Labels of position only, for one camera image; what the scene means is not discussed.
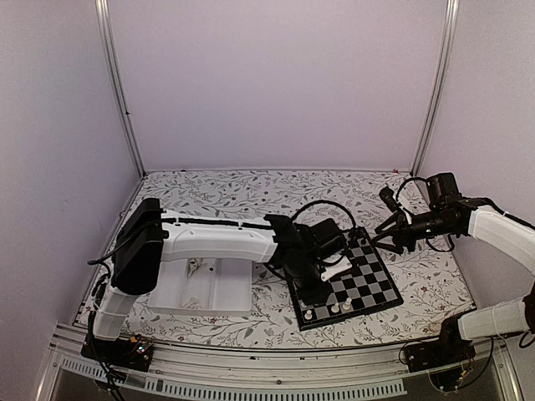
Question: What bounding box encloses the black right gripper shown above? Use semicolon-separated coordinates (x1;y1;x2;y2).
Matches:
371;209;455;255

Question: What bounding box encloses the black white chessboard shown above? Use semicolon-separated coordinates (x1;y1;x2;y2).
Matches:
288;227;404;331

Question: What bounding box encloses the white chess piece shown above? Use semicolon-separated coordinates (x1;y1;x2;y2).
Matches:
342;297;352;311

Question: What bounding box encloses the white plastic tray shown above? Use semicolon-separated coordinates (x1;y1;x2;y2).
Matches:
147;258;253;317

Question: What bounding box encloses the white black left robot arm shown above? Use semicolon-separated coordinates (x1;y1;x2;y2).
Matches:
88;198;351;363

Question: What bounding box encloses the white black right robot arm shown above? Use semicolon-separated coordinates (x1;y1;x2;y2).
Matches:
372;172;534;364

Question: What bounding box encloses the floral patterned table mat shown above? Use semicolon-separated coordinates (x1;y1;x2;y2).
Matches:
87;171;475;355

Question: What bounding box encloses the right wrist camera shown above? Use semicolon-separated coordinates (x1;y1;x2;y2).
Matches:
379;186;413;223

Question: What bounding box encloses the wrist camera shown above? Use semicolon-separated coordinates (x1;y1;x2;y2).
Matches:
320;253;352;282
379;186;413;223

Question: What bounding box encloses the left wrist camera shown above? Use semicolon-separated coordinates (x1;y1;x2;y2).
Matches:
320;253;352;282

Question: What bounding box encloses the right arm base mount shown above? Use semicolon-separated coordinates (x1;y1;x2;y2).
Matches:
399;333;476;393

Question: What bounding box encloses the aluminium front rail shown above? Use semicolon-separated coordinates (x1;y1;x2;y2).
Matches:
37;323;530;400

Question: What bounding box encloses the right aluminium frame post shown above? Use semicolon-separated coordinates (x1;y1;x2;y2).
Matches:
410;0;461;175

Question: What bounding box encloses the aluminium frame post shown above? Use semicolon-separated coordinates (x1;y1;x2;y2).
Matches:
94;0;146;178
410;0;461;175

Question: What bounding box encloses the left aluminium frame post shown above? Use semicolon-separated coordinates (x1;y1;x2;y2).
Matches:
94;0;146;178

